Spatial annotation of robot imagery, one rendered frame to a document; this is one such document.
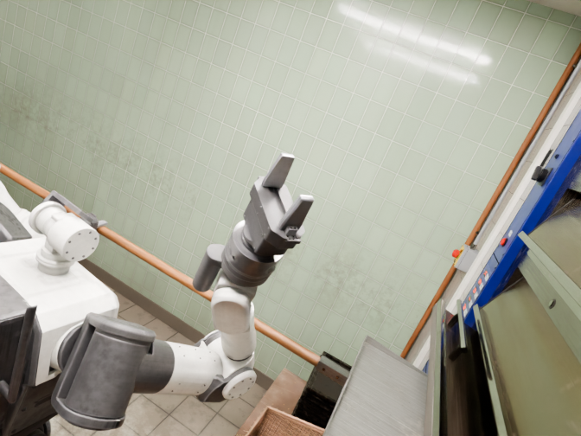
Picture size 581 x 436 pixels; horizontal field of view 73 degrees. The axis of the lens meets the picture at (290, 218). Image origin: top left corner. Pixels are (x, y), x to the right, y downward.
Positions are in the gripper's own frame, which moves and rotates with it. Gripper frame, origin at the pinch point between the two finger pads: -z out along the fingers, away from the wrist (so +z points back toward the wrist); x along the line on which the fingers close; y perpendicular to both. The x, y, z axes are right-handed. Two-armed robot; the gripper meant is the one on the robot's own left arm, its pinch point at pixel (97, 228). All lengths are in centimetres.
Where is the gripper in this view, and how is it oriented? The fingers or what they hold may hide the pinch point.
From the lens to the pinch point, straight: 148.1
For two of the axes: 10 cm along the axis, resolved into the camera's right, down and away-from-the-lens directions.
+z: -3.6, 1.5, -9.2
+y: 8.6, 4.4, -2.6
